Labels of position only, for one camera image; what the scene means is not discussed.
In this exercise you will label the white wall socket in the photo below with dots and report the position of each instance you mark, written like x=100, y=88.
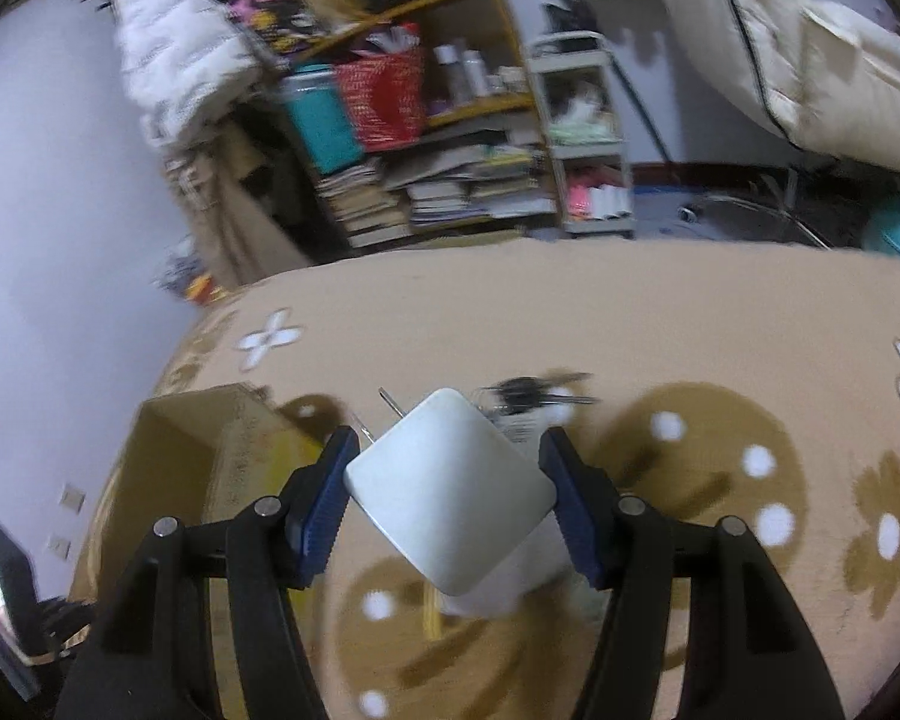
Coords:
x=61, y=547
x=71, y=498

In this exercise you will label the teal plastic pot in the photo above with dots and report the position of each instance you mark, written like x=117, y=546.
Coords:
x=896, y=229

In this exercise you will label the cream padded folding chair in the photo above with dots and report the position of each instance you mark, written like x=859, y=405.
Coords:
x=832, y=52

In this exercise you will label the white charger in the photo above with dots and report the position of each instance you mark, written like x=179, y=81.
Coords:
x=450, y=487

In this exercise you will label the row of small jars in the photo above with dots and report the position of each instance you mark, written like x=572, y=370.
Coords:
x=508, y=81

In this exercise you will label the red gift bag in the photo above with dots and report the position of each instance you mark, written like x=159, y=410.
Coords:
x=386, y=105

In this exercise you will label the pale green packets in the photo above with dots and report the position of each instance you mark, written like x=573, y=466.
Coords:
x=585, y=126

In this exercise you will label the pink and black printed bag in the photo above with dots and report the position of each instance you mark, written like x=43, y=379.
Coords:
x=270, y=7

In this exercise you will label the bag of plush toys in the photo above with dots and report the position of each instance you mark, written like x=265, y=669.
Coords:
x=187, y=281

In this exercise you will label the teal bag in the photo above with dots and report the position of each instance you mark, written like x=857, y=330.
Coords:
x=322, y=127

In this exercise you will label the stack of books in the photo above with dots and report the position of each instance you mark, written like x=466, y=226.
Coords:
x=364, y=202

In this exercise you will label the metal chair base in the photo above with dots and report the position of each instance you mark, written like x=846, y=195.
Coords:
x=720, y=197

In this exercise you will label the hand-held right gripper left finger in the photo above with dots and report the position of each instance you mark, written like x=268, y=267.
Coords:
x=326, y=514

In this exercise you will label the white trolley cart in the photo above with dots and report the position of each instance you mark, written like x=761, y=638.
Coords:
x=570, y=41

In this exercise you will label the bunch of keys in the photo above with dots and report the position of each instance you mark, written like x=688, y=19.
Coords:
x=525, y=390

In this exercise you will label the beige coat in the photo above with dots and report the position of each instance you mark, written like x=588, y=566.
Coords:
x=255, y=225

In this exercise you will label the white puffer jacket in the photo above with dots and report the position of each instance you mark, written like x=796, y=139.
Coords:
x=180, y=45

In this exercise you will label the pile of books and papers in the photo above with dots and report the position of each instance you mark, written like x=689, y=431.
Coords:
x=480, y=187

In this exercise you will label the pink bottles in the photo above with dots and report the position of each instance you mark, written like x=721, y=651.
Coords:
x=596, y=199

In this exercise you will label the beige printed blanket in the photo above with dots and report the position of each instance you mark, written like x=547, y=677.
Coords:
x=645, y=315

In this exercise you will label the cardboard box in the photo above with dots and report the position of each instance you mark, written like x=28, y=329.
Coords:
x=172, y=457

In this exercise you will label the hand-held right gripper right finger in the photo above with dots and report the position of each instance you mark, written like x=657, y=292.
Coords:
x=574, y=514

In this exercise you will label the white cosmetic bottle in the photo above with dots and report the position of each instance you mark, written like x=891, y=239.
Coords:
x=474, y=73
x=447, y=75

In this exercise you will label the wooden shelf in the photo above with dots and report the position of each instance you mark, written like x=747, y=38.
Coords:
x=507, y=37

